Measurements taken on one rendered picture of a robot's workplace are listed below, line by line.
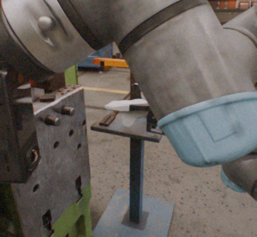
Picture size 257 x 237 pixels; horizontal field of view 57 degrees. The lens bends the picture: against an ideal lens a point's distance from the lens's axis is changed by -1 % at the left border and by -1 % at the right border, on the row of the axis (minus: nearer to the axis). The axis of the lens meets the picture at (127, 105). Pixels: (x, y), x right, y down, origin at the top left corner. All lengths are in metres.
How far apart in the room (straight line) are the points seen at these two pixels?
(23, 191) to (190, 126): 0.67
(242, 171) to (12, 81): 0.45
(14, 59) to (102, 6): 0.07
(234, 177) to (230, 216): 1.17
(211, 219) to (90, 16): 1.56
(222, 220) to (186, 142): 1.52
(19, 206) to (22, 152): 0.56
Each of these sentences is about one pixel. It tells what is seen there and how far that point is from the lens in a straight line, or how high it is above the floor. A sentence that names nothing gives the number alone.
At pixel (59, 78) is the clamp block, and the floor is 0.95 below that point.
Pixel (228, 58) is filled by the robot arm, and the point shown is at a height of 1.17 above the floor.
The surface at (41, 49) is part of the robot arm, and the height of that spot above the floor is 1.17.
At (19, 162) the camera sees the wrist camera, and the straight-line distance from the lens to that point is 0.24.
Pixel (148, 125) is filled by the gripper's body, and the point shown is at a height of 0.95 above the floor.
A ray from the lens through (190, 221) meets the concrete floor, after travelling 1.62.
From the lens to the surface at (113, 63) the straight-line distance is 0.94.
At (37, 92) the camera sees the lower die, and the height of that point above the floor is 0.94.
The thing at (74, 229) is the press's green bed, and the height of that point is 0.23.
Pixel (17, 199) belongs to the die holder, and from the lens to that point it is 0.78.
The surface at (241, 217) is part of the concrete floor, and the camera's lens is 1.74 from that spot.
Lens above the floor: 1.20
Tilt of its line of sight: 24 degrees down
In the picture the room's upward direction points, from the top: straight up
